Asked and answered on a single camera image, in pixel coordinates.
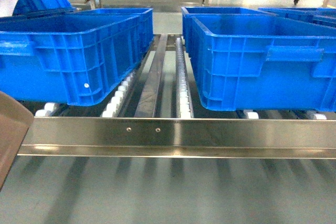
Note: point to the beige plastic scoop tray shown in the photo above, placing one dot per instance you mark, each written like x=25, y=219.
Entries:
x=15, y=123

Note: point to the steel shelf rack right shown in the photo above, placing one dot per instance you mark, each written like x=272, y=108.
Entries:
x=59, y=129

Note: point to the large blue crate left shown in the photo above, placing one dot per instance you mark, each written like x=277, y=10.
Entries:
x=76, y=58

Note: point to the large blue crate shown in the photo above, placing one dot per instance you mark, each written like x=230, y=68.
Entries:
x=76, y=58
x=247, y=59

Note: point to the large blue crate right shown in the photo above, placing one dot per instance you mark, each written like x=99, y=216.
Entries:
x=247, y=59

